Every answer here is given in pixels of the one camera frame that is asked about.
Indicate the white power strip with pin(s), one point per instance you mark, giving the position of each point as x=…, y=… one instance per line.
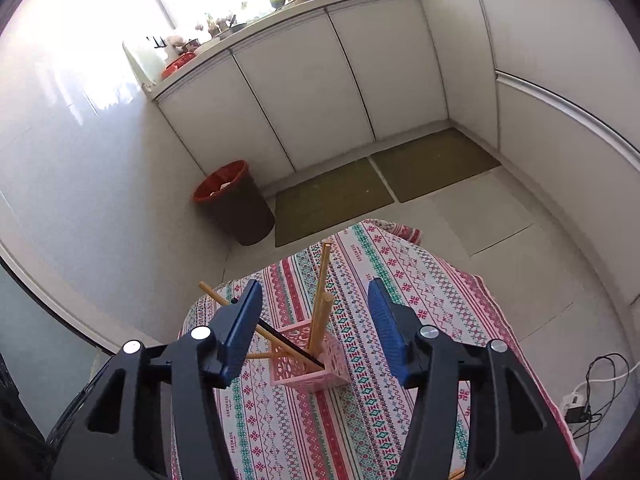
x=574, y=402

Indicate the pink perforated utensil holder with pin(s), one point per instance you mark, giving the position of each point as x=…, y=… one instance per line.
x=300, y=375

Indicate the red plastic basin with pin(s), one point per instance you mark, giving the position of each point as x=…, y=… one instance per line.
x=177, y=65

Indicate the frosted glass door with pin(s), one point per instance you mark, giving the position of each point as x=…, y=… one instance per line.
x=35, y=310

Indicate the brown trash bin red rim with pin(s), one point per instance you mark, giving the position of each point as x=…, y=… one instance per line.
x=240, y=205

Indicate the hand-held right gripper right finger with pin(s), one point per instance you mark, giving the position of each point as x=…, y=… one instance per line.
x=392, y=335

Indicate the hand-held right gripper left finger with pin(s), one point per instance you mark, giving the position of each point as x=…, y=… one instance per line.
x=240, y=335

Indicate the white cabinet with doors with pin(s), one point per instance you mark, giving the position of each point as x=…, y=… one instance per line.
x=310, y=80

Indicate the cluster of small ornaments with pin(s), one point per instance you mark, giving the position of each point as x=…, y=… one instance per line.
x=210, y=30

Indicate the white cabinet with drawers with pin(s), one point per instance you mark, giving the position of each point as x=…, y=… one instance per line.
x=550, y=35

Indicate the pale cutting board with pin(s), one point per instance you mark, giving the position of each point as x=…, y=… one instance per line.
x=137, y=62

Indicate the dark gold-banded chopstick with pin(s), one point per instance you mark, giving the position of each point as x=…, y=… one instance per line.
x=290, y=342

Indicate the black wall hooks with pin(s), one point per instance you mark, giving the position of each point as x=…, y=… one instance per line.
x=156, y=42

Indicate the patterned tablecloth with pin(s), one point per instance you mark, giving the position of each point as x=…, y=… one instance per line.
x=325, y=435

